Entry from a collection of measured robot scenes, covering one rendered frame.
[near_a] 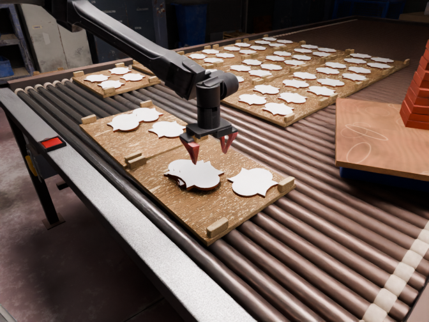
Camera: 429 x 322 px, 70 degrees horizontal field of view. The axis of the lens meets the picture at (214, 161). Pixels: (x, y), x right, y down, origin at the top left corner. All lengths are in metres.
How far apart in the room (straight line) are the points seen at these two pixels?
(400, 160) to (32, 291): 1.85
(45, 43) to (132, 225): 4.86
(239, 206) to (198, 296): 0.27
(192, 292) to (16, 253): 1.73
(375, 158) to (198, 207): 0.50
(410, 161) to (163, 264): 0.70
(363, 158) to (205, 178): 0.44
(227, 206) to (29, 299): 1.42
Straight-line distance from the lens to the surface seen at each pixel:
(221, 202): 0.85
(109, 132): 1.27
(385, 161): 0.94
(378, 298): 0.75
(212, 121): 0.74
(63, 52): 5.60
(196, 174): 0.90
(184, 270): 0.72
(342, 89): 1.79
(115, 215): 0.88
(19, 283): 2.12
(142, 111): 1.40
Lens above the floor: 1.48
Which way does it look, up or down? 32 degrees down
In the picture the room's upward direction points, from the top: straight up
